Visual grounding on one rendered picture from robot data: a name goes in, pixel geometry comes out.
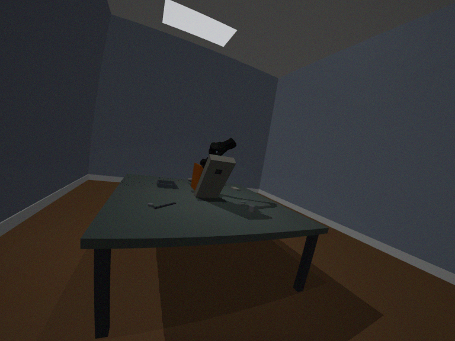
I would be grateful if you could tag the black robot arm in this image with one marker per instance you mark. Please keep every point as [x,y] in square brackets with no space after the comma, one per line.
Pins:
[222,147]

